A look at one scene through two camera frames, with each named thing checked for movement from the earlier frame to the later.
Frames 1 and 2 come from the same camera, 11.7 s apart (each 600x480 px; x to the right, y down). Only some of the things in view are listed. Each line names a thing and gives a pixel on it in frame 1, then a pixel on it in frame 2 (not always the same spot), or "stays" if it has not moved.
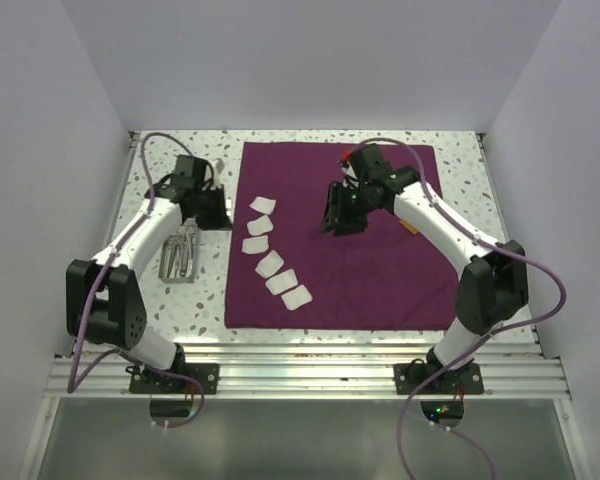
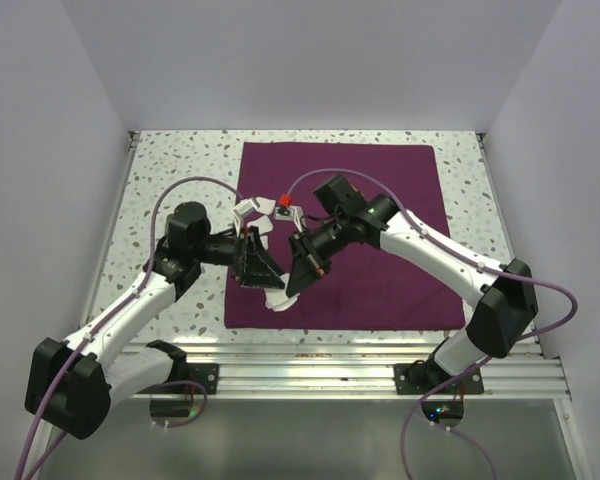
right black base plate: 467,380 stays
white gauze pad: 260,225 stays
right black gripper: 337,217 to 308,262
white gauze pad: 297,298 to 278,299
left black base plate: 207,374 stays
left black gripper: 222,221 to 252,265
